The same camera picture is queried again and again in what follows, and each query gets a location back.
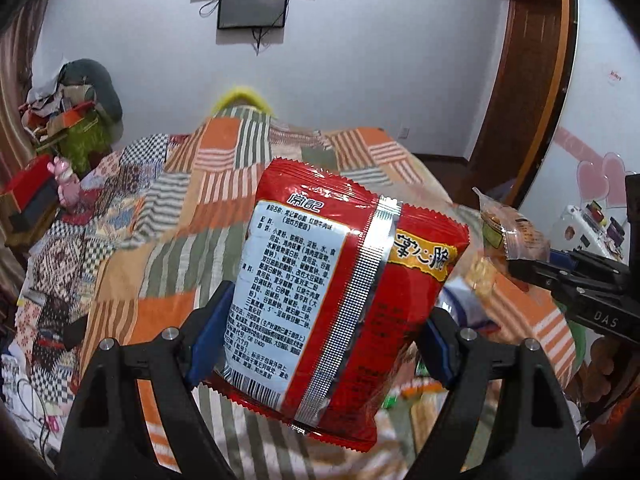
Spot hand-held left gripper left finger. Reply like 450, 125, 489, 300
59, 280, 237, 480

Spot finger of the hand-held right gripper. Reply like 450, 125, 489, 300
506, 257, 576, 306
544, 247, 601, 275

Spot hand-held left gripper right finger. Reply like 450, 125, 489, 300
400, 306, 585, 480

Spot clear orange snack packet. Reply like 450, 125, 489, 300
472, 187, 551, 262

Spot red snack packet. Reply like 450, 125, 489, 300
202, 156, 471, 454

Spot person's right hand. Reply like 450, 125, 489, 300
584, 332, 640, 423

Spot blue and white packet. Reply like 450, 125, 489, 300
439, 280, 497, 332

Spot green packet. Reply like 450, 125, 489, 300
569, 319, 594, 377

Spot patchwork blanket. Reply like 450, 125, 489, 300
15, 105, 587, 480

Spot wooden door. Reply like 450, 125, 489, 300
466, 0, 579, 211

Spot pink plush toy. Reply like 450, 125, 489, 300
47, 155, 81, 206

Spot green fuzzy cloth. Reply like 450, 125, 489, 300
54, 114, 114, 172

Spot red box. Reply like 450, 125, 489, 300
0, 154, 62, 247

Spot yellow fuzzy pillow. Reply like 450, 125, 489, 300
209, 87, 276, 122

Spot pile of clothes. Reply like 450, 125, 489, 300
20, 58, 124, 137

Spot striped curtain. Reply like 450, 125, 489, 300
0, 0, 62, 181

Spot pink heart wall stickers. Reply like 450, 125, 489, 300
575, 152, 629, 209

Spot black hanging cable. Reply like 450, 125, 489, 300
249, 27, 272, 57

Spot small black wall screen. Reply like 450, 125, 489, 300
216, 0, 290, 31

